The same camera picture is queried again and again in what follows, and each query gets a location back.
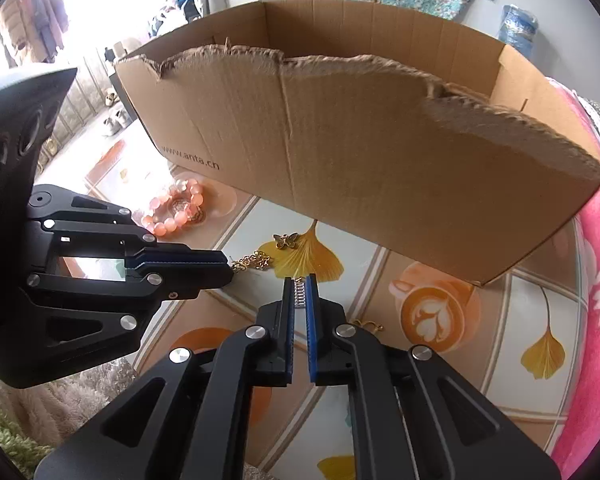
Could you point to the blue plastic bag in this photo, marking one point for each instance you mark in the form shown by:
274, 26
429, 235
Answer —
517, 27

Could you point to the brown cardboard box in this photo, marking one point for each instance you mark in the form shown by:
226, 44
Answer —
380, 160

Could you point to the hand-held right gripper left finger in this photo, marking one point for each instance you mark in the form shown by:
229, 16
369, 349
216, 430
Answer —
288, 340

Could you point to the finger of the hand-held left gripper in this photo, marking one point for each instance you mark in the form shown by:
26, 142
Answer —
180, 277
180, 258

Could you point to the leaf printed tablecloth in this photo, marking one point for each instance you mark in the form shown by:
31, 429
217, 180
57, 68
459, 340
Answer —
505, 360

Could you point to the metal coil spring jewelry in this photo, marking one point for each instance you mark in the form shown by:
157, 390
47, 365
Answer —
300, 292

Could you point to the hanging coats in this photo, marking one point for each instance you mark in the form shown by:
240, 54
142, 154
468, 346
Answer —
30, 15

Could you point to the white shoe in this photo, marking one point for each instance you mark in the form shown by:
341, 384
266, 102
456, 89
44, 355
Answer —
116, 124
111, 96

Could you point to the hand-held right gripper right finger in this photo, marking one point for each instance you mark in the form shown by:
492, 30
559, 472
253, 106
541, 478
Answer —
311, 340

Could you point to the gold butterfly pendant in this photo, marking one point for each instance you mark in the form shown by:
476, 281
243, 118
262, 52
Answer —
286, 241

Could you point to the pile of clothes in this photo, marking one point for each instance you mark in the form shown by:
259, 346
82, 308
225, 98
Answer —
177, 2

